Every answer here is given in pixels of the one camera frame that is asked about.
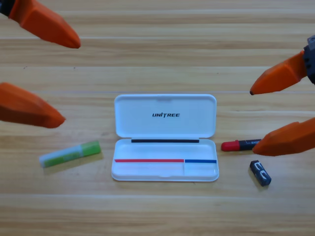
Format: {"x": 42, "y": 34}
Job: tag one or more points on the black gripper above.
{"x": 311, "y": 61}
{"x": 4, "y": 7}

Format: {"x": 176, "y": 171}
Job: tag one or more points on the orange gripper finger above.
{"x": 288, "y": 140}
{"x": 24, "y": 108}

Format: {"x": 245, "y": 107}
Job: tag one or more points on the black eraser with white print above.
{"x": 261, "y": 173}

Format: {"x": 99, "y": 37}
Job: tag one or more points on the red and black marker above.
{"x": 231, "y": 145}

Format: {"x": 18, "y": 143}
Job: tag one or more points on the white Unitree pencil case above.
{"x": 162, "y": 123}

